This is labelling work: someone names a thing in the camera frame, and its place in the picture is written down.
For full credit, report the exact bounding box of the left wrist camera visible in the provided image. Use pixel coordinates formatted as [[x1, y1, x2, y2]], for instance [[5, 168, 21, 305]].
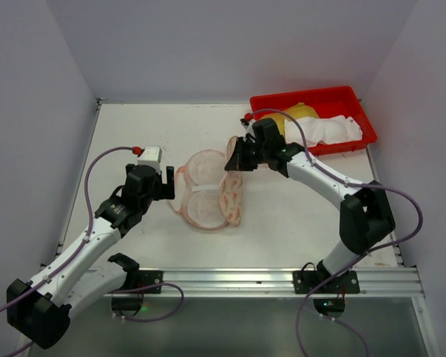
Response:
[[132, 146, 162, 171]]

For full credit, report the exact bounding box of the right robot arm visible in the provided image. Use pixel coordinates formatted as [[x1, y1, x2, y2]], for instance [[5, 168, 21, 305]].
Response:
[[224, 118, 395, 283]]

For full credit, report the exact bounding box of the red plastic tray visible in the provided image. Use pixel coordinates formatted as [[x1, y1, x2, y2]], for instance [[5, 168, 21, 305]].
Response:
[[249, 86, 378, 155]]

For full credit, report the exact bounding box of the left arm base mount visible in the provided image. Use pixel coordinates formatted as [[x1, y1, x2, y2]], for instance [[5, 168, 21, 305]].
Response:
[[113, 270, 164, 295]]

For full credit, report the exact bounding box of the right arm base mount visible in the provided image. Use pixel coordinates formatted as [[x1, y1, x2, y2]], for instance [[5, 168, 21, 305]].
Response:
[[292, 262, 361, 295]]

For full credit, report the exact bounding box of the white bra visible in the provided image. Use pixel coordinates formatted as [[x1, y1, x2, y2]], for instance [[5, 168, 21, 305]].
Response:
[[278, 115, 363, 147]]

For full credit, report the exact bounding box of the yellow bra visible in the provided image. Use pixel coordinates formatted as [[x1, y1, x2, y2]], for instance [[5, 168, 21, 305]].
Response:
[[265, 103, 320, 135]]

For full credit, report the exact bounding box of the floral mesh laundry bag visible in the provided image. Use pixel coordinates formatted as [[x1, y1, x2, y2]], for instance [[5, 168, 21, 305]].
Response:
[[169, 136, 244, 231]]

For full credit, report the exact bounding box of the aluminium front rail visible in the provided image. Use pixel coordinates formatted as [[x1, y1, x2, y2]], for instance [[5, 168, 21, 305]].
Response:
[[85, 266, 427, 298]]

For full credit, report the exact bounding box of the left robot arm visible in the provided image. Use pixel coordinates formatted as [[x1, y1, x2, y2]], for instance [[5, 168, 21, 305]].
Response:
[[6, 164, 175, 350]]

